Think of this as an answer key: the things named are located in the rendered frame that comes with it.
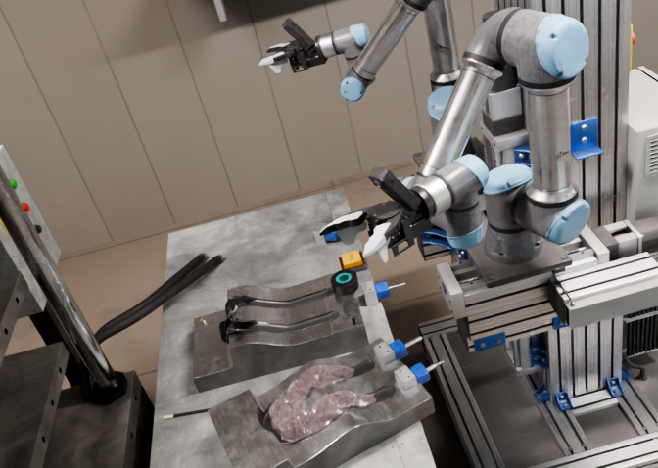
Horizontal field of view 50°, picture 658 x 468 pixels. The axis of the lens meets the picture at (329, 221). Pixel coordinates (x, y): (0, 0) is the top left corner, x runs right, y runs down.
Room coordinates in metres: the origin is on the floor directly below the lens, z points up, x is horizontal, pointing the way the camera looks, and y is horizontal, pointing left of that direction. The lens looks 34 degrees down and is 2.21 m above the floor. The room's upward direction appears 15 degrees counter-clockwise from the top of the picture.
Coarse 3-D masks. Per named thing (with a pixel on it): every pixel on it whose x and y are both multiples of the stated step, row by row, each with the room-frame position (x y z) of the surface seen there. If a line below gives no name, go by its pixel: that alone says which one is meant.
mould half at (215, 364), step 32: (256, 288) 1.69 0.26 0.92; (288, 288) 1.70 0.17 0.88; (320, 288) 1.65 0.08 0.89; (224, 320) 1.65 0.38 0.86; (256, 320) 1.54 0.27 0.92; (288, 320) 1.55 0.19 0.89; (224, 352) 1.51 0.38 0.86; (256, 352) 1.44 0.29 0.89; (288, 352) 1.44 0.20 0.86; (320, 352) 1.44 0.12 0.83; (224, 384) 1.44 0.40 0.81
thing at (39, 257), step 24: (0, 168) 1.55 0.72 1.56; (0, 192) 1.53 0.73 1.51; (0, 216) 1.53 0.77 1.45; (24, 216) 1.55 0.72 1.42; (24, 240) 1.53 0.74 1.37; (48, 264) 1.54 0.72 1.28; (48, 288) 1.53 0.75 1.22; (72, 312) 1.53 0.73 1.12; (72, 336) 1.53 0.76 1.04; (96, 360) 1.53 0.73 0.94; (96, 384) 1.54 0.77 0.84; (120, 384) 1.53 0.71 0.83
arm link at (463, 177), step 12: (468, 156) 1.21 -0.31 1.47; (444, 168) 1.19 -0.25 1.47; (456, 168) 1.18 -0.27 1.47; (468, 168) 1.17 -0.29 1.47; (480, 168) 1.18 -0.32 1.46; (444, 180) 1.15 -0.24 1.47; (456, 180) 1.15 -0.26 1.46; (468, 180) 1.16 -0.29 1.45; (480, 180) 1.16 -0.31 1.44; (456, 192) 1.14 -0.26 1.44; (468, 192) 1.15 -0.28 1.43; (456, 204) 1.16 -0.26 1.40; (468, 204) 1.15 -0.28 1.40
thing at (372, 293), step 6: (366, 282) 1.66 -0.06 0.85; (372, 282) 1.66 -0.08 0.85; (384, 282) 1.66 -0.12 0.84; (366, 288) 1.64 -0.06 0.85; (372, 288) 1.63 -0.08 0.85; (378, 288) 1.64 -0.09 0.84; (384, 288) 1.63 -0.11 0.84; (390, 288) 1.64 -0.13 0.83; (396, 288) 1.64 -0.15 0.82; (366, 294) 1.62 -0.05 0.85; (372, 294) 1.62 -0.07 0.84; (378, 294) 1.62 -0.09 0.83; (384, 294) 1.62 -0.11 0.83; (366, 300) 1.62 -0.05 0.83; (372, 300) 1.62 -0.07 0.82
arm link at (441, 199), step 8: (432, 176) 1.17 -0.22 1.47; (416, 184) 1.16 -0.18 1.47; (424, 184) 1.15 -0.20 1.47; (432, 184) 1.14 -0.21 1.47; (440, 184) 1.14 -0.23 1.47; (432, 192) 1.13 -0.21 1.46; (440, 192) 1.13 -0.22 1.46; (448, 192) 1.13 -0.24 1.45; (432, 200) 1.12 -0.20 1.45; (440, 200) 1.12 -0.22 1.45; (448, 200) 1.13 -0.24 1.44; (440, 208) 1.12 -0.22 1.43; (448, 208) 1.14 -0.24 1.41
